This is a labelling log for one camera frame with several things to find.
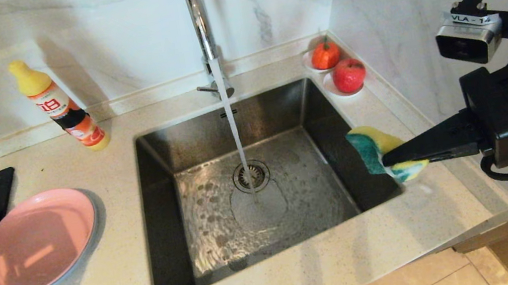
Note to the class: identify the pink plate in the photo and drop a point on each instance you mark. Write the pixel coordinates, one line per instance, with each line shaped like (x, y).
(35, 243)

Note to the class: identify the orange toy persimmon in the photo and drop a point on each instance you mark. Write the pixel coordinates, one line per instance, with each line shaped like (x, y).
(325, 56)

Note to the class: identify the clear water stream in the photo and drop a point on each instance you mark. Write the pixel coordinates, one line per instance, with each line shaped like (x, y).
(231, 120)

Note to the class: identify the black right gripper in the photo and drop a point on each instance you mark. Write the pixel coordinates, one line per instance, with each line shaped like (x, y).
(497, 119)

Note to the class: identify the stainless steel sink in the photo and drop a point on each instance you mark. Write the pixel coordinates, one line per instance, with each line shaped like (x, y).
(296, 217)

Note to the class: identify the chrome faucet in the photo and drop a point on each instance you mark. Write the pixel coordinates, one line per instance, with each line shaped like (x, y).
(200, 23)

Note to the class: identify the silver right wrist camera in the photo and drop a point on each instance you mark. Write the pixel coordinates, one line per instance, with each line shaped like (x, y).
(469, 39)

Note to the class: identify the orange detergent bottle yellow cap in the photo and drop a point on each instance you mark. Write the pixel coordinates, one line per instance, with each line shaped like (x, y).
(57, 105)

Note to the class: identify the metal sink drain strainer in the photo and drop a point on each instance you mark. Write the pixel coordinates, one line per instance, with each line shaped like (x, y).
(259, 177)

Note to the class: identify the yellow green sponge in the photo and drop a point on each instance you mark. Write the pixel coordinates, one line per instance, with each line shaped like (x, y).
(370, 152)

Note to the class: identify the small white dish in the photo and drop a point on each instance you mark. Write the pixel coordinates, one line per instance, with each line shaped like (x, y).
(335, 91)
(306, 62)

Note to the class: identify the red toy apple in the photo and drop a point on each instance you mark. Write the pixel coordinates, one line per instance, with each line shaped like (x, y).
(349, 75)

